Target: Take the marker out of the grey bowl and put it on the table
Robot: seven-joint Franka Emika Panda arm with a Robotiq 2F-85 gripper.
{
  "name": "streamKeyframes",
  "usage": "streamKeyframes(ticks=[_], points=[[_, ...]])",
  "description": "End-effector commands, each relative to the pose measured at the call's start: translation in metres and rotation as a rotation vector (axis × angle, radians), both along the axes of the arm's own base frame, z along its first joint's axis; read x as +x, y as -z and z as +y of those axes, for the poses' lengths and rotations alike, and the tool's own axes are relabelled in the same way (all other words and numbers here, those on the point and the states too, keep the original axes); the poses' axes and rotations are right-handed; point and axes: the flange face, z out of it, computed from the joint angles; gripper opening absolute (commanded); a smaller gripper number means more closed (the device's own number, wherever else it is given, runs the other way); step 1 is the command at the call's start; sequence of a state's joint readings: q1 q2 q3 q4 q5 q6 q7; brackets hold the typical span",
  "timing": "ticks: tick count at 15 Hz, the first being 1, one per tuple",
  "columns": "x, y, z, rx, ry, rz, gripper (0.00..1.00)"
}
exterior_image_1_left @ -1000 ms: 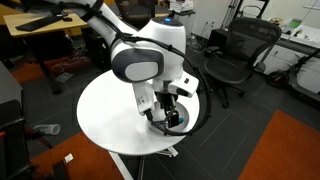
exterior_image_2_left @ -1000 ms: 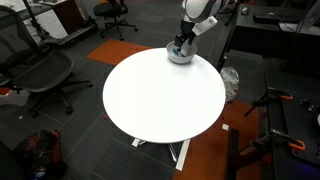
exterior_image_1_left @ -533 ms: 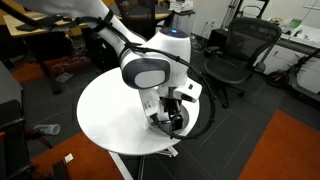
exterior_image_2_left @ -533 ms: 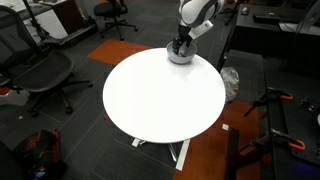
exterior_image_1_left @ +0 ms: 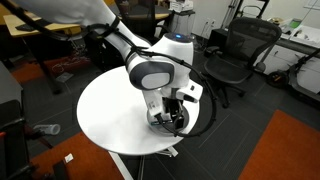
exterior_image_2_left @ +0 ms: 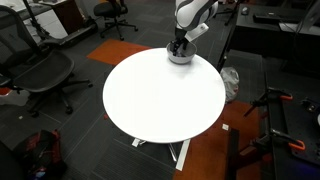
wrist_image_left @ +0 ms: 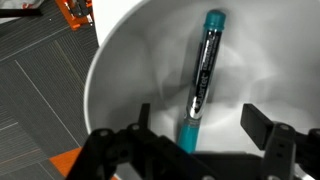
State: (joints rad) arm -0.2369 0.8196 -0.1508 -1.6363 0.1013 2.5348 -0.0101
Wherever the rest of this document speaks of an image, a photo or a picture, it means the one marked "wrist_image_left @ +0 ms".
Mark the teal black marker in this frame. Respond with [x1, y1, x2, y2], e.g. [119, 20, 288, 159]
[176, 9, 227, 154]

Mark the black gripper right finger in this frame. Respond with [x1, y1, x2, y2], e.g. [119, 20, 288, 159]
[240, 103, 320, 180]

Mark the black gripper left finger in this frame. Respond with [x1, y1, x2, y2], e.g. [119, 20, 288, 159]
[65, 103, 215, 180]

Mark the orange black tool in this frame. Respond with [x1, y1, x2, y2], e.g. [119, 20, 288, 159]
[54, 0, 94, 31]

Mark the grey bowl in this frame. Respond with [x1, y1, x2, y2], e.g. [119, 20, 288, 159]
[83, 0, 320, 180]

